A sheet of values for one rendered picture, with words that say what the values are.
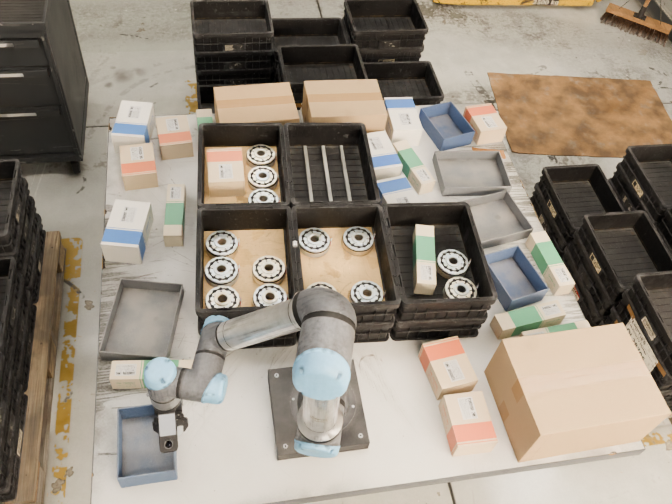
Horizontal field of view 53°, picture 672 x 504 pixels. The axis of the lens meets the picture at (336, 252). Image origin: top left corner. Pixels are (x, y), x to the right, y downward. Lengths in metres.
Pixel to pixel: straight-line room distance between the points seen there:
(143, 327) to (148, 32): 2.71
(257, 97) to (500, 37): 2.55
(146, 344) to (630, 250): 2.09
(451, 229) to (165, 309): 0.99
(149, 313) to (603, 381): 1.39
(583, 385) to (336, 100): 1.40
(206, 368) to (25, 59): 1.92
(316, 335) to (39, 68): 2.17
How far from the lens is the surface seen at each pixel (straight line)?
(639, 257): 3.20
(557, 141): 4.17
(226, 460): 1.98
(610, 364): 2.13
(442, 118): 2.95
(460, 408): 2.04
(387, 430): 2.04
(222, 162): 2.35
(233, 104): 2.64
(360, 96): 2.73
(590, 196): 3.51
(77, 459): 2.82
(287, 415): 1.98
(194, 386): 1.65
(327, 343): 1.36
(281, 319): 1.52
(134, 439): 2.03
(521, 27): 5.05
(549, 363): 2.05
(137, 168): 2.54
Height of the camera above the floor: 2.55
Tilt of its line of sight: 52 degrees down
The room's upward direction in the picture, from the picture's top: 9 degrees clockwise
